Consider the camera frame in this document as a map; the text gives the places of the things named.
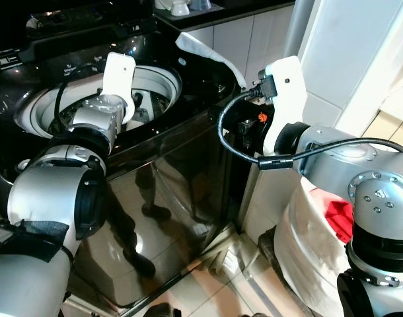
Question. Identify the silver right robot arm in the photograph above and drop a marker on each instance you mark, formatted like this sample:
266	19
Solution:
380	198

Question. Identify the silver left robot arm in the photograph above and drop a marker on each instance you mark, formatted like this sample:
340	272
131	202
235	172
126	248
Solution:
49	178

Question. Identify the black top-loading washing machine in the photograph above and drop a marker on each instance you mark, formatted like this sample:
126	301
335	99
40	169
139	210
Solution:
175	185

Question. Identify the white washer drum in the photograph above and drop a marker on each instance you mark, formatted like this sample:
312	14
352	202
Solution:
158	82

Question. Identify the white cloth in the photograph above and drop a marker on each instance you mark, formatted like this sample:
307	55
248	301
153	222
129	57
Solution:
205	56

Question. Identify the white cup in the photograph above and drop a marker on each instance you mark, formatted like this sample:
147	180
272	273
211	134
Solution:
180	7

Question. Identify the grey pipe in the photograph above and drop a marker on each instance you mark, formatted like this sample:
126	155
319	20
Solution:
299	26

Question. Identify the grey cup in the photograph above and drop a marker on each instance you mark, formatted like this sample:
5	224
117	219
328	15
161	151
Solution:
201	4

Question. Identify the red garment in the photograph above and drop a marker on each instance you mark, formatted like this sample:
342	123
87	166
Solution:
333	221

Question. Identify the white laundry bag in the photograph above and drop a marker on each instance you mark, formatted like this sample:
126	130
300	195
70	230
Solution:
307	244

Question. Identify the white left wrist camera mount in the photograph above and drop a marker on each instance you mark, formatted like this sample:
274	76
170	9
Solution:
119	76

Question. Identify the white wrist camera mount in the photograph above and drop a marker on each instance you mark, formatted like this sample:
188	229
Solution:
287	86
119	76

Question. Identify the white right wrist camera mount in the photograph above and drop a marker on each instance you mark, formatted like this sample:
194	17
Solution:
287	86

